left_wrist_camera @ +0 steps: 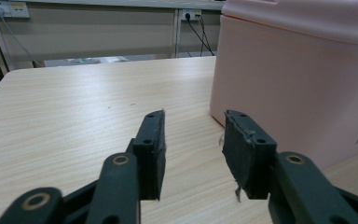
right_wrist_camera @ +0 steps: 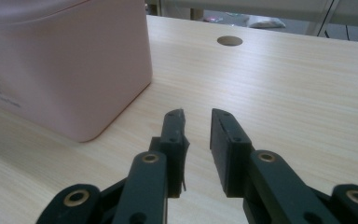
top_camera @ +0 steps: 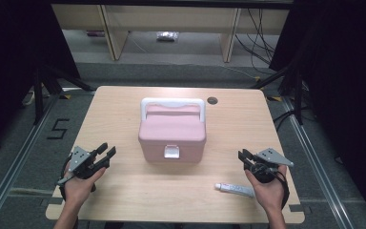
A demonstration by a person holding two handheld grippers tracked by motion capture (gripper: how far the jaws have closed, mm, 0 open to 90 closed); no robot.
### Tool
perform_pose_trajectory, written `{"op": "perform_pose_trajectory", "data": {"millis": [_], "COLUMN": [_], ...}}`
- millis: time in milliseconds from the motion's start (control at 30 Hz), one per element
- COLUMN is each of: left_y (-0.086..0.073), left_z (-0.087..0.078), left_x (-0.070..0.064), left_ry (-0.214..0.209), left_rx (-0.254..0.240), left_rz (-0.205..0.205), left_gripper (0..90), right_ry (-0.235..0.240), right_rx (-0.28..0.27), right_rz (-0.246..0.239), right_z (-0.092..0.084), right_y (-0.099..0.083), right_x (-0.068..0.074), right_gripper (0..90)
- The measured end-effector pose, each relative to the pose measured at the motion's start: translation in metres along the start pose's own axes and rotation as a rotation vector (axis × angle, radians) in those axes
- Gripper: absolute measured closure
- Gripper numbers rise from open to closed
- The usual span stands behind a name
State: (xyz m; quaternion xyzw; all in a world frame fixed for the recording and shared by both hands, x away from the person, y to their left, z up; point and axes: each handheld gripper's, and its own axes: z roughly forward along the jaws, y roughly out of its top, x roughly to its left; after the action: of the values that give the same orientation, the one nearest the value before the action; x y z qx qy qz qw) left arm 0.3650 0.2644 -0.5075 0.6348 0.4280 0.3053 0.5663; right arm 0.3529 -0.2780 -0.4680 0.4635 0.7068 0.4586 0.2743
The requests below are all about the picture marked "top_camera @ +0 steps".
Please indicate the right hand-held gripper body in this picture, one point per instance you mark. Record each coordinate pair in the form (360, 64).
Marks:
(263, 168)

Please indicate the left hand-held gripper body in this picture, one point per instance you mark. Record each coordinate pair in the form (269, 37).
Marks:
(82, 165)

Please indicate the dark round table grommet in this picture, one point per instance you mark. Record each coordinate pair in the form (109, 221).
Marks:
(212, 100)

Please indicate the metal floor rail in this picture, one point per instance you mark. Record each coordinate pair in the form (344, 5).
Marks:
(317, 165)
(16, 165)

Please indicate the white ointment tube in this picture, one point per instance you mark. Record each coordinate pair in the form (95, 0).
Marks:
(235, 189)

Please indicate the black curtain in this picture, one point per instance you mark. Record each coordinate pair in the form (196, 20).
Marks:
(346, 79)
(12, 63)

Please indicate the yellow black floor tape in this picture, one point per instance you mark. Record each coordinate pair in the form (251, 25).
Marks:
(65, 96)
(274, 98)

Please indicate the person's right hand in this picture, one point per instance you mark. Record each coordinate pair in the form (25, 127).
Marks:
(270, 194)

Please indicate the pink plastic box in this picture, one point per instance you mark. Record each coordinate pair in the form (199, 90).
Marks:
(171, 130)

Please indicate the beige wooden desk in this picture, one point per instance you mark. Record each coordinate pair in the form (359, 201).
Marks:
(171, 17)

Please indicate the person's left hand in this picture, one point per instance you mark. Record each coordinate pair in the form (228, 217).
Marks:
(77, 189)

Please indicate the clear plastic bag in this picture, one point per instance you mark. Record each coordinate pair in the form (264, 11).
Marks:
(167, 35)

